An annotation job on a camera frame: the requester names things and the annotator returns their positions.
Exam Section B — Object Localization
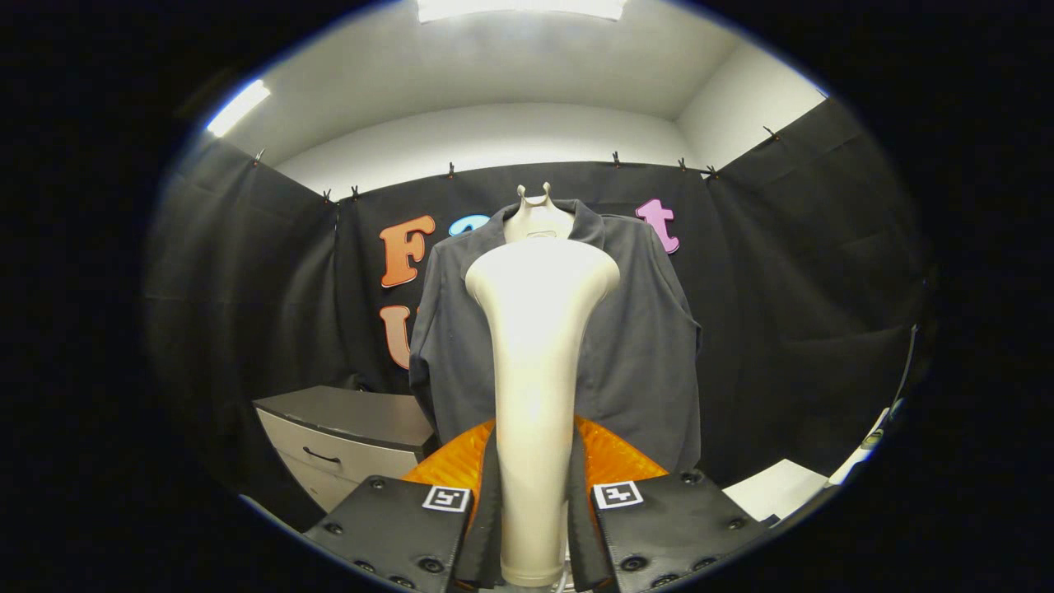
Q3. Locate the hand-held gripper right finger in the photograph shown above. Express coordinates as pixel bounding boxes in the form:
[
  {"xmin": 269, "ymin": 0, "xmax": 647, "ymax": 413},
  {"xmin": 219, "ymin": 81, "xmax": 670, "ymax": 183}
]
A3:
[{"xmin": 567, "ymin": 414, "xmax": 772, "ymax": 593}]

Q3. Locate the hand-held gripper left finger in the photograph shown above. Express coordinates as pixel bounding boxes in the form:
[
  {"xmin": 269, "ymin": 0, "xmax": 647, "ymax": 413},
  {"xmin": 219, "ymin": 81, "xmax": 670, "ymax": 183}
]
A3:
[{"xmin": 301, "ymin": 418, "xmax": 502, "ymax": 593}]

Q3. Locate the dark grey button shirt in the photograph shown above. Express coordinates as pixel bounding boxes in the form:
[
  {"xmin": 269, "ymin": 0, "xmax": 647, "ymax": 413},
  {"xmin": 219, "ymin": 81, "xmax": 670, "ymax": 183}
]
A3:
[{"xmin": 408, "ymin": 198, "xmax": 703, "ymax": 475}]

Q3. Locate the white garment steamer head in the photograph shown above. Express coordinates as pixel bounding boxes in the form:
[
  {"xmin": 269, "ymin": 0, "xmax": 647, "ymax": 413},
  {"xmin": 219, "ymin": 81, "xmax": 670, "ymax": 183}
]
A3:
[{"xmin": 464, "ymin": 237, "xmax": 622, "ymax": 588}]

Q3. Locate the white side table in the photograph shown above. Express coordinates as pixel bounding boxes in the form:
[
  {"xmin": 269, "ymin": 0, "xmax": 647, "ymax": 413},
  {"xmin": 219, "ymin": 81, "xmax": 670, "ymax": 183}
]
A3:
[{"xmin": 723, "ymin": 408, "xmax": 892, "ymax": 525}]

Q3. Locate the grey drawer cabinet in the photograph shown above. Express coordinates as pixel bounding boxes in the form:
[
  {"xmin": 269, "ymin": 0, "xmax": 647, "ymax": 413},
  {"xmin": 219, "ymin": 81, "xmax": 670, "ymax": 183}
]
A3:
[{"xmin": 252, "ymin": 385, "xmax": 439, "ymax": 514}]

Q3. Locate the black backdrop cloth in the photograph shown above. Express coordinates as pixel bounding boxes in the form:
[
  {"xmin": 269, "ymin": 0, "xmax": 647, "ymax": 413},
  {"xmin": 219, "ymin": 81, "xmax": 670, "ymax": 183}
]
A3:
[{"xmin": 142, "ymin": 97, "xmax": 940, "ymax": 532}]

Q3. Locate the small ceiling light panel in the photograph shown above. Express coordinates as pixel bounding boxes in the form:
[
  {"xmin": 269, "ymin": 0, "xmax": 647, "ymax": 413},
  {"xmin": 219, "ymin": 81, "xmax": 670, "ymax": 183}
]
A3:
[{"xmin": 205, "ymin": 79, "xmax": 272, "ymax": 138}]

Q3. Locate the large ceiling light panel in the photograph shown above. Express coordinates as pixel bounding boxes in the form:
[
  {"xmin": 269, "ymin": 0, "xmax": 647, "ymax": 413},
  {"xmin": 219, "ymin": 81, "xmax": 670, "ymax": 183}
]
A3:
[{"xmin": 415, "ymin": 0, "xmax": 628, "ymax": 23}]

